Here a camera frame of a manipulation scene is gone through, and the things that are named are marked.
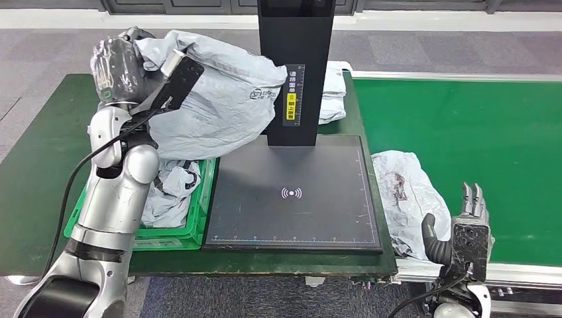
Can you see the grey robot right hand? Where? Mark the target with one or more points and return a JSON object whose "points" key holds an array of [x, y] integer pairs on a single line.
{"points": [[434, 250]]}

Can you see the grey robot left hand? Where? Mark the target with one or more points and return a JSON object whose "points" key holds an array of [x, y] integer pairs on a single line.
{"points": [[116, 70]]}

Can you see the grey parcel faded print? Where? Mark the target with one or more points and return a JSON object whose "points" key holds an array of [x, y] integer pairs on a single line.
{"points": [[408, 197]]}

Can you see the large grey parcel red print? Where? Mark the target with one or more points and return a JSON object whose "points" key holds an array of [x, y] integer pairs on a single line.
{"points": [[219, 105]]}

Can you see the grey parcel black print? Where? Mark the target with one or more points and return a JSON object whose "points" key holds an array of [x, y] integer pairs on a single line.
{"points": [[171, 197]]}

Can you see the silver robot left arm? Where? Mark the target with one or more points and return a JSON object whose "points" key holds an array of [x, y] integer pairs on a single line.
{"points": [[110, 206]]}

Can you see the green conveyor belt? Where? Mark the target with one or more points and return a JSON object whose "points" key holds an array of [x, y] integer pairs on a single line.
{"points": [[483, 131]]}

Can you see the flat grey stacked parcel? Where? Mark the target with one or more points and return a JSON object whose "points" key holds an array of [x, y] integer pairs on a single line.
{"points": [[336, 81], [331, 109]]}

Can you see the dark cabinet doors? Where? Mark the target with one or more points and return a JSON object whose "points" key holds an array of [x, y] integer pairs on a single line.
{"points": [[197, 5]]}

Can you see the black scanner column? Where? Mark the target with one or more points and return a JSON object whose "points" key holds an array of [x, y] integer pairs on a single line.
{"points": [[296, 35]]}

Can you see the green plastic crate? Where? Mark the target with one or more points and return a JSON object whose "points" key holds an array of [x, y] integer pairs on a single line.
{"points": [[193, 237]]}

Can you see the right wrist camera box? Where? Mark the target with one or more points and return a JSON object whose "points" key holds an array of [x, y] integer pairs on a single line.
{"points": [[470, 250]]}

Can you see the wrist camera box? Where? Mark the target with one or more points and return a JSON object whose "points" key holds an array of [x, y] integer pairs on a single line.
{"points": [[470, 250], [180, 83]]}

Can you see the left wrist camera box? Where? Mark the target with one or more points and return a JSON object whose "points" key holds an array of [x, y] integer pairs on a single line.
{"points": [[180, 83]]}

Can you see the black scanner base plate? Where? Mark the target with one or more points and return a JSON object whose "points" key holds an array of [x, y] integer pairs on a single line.
{"points": [[290, 219]]}

